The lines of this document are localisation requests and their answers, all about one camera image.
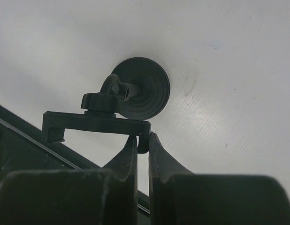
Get black phone stand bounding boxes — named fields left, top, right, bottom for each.
left=42, top=57, right=170, bottom=154

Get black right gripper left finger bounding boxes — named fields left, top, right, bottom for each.
left=0, top=136, right=138, bottom=225

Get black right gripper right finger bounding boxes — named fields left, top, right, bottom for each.
left=149, top=133, right=290, bottom=225

